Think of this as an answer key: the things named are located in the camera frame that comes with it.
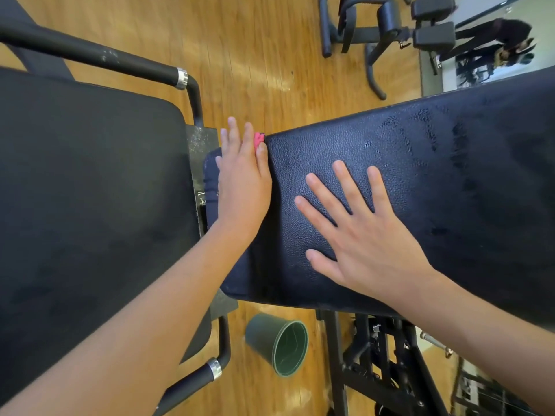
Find person's left hand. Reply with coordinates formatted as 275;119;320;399
215;117;273;243

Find person's right hand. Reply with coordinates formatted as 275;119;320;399
294;160;435;298

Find person's left forearm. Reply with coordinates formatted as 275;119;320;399
0;222;253;416

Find person's right forearm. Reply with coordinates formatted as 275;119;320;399
403;268;555;413

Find dark green plastic bucket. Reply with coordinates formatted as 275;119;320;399
245;313;310;378

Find black gym machine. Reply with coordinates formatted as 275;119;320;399
317;0;458;101

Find large wall mirror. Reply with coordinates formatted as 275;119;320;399
441;0;555;94

